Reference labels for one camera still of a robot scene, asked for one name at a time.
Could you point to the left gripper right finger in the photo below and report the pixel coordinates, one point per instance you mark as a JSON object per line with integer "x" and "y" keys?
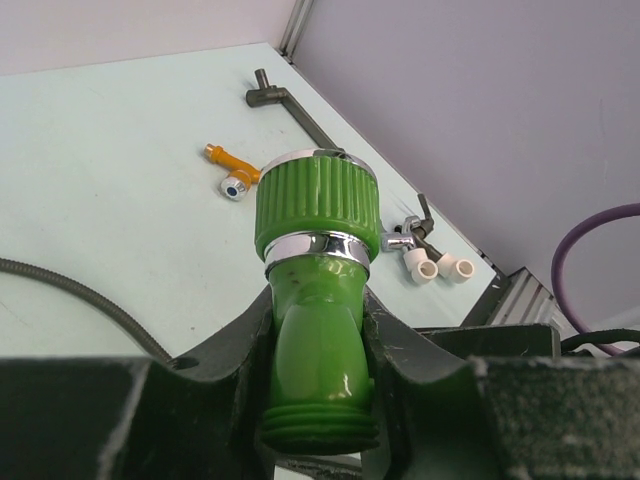
{"x": 496, "y": 403}

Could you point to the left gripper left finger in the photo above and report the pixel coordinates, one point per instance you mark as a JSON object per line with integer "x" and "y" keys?
{"x": 135, "y": 418}

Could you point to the green water faucet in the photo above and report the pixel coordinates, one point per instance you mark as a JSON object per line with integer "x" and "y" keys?
{"x": 317, "y": 233}

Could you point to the orange water faucet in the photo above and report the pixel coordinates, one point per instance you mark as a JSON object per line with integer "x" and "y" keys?
{"x": 241, "y": 176}

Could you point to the chrome faucet white fittings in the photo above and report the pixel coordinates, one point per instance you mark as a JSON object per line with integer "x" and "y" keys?
{"x": 423, "y": 261}

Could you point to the dark metal faucet spout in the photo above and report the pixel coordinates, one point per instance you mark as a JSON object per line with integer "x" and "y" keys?
{"x": 267, "y": 94}

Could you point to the right aluminium frame post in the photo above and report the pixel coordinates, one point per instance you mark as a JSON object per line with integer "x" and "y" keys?
{"x": 295, "y": 28}

